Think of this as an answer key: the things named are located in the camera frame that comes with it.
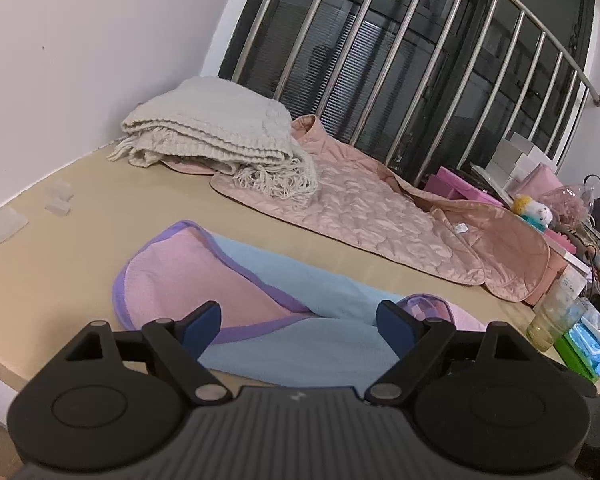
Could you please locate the grey knit fringed blanket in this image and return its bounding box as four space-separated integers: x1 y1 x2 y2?
107 76 319 202

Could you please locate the pink plastic bag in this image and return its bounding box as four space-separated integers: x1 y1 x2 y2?
545 185 589 227

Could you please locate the clear glass cup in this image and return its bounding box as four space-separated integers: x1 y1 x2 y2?
526 289 584 352

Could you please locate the white and yellow plush toy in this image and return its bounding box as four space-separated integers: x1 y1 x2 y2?
511 195 555 234

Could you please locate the pink quilted blanket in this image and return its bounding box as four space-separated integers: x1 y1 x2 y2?
165 115 552 303

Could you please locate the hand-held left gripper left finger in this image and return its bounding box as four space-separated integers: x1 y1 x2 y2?
62 301 232 406

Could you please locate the blue wet wipes packet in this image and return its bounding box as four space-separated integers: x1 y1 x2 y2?
565 319 600 376

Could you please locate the green box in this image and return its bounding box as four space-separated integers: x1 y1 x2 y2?
554 335 600 385

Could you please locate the pink box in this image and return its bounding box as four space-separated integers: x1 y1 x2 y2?
424 166 507 209

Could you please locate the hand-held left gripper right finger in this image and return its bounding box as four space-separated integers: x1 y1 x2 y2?
364 300 533 405

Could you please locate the metal window railing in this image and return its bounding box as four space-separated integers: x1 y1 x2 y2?
227 0 600 192

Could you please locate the flat clear plastic sheet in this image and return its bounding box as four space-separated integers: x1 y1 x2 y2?
0 206 29 257

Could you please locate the pink fabric bag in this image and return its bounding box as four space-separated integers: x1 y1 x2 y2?
517 164 562 202

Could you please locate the stack of white boxes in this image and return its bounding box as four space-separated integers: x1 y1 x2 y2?
489 132 557 196

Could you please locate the pink and blue cloth garment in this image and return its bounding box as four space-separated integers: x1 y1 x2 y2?
112 220 488 396

